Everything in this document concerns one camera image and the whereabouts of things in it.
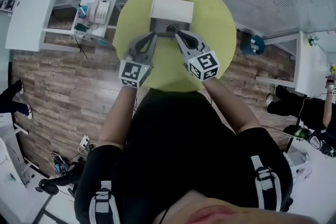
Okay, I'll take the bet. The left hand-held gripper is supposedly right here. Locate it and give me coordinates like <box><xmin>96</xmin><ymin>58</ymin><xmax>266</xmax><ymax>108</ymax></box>
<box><xmin>118</xmin><ymin>33</ymin><xmax>159</xmax><ymax>89</ymax></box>

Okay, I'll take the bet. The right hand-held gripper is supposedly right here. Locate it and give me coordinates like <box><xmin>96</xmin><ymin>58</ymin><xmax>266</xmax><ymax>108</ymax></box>
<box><xmin>175</xmin><ymin>29</ymin><xmax>220</xmax><ymax>83</ymax></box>

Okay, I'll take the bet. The white grey box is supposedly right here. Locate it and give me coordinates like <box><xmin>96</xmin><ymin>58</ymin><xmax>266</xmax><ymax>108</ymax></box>
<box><xmin>149</xmin><ymin>0</ymin><xmax>195</xmax><ymax>34</ymax></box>

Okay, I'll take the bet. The person's right forearm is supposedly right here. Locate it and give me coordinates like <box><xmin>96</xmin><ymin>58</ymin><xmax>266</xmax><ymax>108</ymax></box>
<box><xmin>202</xmin><ymin>77</ymin><xmax>261</xmax><ymax>136</ymax></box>

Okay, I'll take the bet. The person's left forearm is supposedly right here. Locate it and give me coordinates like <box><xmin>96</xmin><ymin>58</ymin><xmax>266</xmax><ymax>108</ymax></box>
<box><xmin>98</xmin><ymin>85</ymin><xmax>138</xmax><ymax>151</ymax></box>

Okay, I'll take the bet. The green round desk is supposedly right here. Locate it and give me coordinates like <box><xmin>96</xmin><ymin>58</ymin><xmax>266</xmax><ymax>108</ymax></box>
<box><xmin>112</xmin><ymin>0</ymin><xmax>237</xmax><ymax>93</ymax></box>

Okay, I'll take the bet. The white desk telephone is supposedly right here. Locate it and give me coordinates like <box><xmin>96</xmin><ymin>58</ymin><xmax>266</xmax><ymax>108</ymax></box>
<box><xmin>87</xmin><ymin>0</ymin><xmax>110</xmax><ymax>30</ymax></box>

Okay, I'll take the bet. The white side cart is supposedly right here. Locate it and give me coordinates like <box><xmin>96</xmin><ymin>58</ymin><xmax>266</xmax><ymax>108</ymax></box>
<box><xmin>71</xmin><ymin>0</ymin><xmax>118</xmax><ymax>44</ymax></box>

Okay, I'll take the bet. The dark blue bag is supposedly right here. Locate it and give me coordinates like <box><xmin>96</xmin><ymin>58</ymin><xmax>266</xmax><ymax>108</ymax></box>
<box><xmin>239</xmin><ymin>34</ymin><xmax>266</xmax><ymax>56</ymax></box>

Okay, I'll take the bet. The person's black shirt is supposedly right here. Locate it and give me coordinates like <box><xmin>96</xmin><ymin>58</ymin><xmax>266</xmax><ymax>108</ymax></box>
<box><xmin>74</xmin><ymin>90</ymin><xmax>294</xmax><ymax>224</ymax></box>

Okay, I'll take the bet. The white power strip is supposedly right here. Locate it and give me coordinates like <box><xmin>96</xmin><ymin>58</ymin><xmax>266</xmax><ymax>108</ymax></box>
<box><xmin>79</xmin><ymin>134</ymin><xmax>91</xmax><ymax>151</ymax></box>

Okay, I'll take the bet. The white rectangular table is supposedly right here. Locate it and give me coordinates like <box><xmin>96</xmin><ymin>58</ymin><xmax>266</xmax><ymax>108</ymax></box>
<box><xmin>4</xmin><ymin>0</ymin><xmax>60</xmax><ymax>52</ymax></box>

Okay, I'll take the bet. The white table with shelf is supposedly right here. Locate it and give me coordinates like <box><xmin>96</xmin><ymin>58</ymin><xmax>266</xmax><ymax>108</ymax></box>
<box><xmin>255</xmin><ymin>30</ymin><xmax>336</xmax><ymax>99</ymax></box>

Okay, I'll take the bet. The black office chair base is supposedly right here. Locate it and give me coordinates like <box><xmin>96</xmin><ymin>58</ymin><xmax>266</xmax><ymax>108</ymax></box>
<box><xmin>35</xmin><ymin>159</ymin><xmax>86</xmax><ymax>196</ymax></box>

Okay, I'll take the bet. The white plastic bag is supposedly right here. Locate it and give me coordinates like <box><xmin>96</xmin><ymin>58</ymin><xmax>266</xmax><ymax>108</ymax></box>
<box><xmin>285</xmin><ymin>144</ymin><xmax>313</xmax><ymax>185</ymax></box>

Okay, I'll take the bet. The person's face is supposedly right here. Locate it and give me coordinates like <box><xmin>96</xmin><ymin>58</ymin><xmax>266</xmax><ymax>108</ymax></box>
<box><xmin>154</xmin><ymin>189</ymin><xmax>336</xmax><ymax>224</ymax></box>

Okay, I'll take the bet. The black floor cable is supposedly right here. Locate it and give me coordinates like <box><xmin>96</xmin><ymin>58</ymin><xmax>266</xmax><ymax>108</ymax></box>
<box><xmin>74</xmin><ymin>36</ymin><xmax>88</xmax><ymax>59</ymax></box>

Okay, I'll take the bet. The white black backpack strap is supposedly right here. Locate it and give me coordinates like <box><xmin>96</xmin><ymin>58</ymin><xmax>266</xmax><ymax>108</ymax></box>
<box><xmin>88</xmin><ymin>180</ymin><xmax>122</xmax><ymax>224</ymax></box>
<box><xmin>250</xmin><ymin>155</ymin><xmax>282</xmax><ymax>212</ymax></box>

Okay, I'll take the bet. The black bag with straps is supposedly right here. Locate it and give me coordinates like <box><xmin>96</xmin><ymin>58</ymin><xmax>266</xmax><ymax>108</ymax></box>
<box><xmin>308</xmin><ymin>130</ymin><xmax>336</xmax><ymax>158</ymax></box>

